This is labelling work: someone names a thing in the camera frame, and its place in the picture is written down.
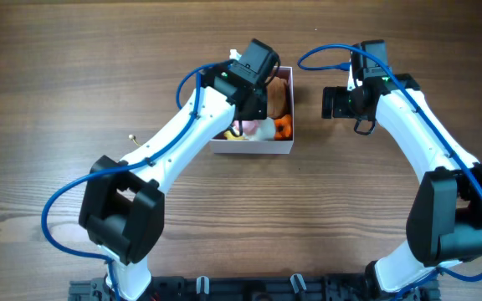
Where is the pink white cow toy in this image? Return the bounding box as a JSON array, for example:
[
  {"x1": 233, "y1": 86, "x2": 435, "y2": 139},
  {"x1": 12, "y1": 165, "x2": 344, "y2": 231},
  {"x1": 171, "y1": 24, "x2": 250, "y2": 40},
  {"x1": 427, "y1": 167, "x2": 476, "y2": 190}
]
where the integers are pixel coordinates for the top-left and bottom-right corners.
[{"x1": 233, "y1": 120, "x2": 261, "y2": 135}]

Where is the brown plush bear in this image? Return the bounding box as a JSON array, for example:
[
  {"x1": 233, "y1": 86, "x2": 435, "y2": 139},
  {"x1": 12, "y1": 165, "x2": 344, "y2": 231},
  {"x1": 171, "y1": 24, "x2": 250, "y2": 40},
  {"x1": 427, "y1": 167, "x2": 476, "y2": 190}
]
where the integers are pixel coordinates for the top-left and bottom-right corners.
[{"x1": 267, "y1": 77, "x2": 289, "y2": 119}]

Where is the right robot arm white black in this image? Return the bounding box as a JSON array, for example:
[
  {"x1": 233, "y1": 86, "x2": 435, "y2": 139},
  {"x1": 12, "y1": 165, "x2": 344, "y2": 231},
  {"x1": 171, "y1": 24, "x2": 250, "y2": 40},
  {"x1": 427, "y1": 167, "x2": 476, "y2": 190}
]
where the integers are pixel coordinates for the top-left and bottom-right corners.
[{"x1": 322, "y1": 40, "x2": 482, "y2": 298}]

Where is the yellow wooden rattle drum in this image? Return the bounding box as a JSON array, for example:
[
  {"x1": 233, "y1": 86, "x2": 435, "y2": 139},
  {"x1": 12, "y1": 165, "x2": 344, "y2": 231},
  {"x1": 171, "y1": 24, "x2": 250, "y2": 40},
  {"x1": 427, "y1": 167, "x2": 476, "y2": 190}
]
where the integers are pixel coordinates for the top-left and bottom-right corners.
[{"x1": 128, "y1": 134, "x2": 141, "y2": 146}]

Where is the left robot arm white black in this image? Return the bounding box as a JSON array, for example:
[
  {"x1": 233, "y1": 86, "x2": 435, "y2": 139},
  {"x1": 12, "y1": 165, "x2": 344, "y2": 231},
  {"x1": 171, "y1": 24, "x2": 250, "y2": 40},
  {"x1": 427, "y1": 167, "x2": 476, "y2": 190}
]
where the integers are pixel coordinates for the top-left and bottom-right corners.
[{"x1": 79, "y1": 39, "x2": 280, "y2": 300}]

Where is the black mounting rail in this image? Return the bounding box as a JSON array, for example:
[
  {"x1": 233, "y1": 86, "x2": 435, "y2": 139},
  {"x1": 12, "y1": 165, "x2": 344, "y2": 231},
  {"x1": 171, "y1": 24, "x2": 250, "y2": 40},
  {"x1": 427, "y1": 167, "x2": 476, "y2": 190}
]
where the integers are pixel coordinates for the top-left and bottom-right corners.
[{"x1": 68, "y1": 273, "x2": 442, "y2": 301}]

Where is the white plush duck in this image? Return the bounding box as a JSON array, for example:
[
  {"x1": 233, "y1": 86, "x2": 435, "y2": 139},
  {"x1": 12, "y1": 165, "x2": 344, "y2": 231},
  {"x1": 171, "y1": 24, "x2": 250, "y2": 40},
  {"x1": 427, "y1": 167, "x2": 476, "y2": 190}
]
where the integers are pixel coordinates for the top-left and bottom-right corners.
[{"x1": 223, "y1": 115, "x2": 294, "y2": 141}]

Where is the white box pink inside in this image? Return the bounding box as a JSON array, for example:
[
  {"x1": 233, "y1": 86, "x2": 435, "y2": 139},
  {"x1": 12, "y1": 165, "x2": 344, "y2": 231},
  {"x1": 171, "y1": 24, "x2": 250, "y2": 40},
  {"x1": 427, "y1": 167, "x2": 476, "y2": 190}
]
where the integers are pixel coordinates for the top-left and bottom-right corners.
[{"x1": 209, "y1": 66, "x2": 294, "y2": 155}]

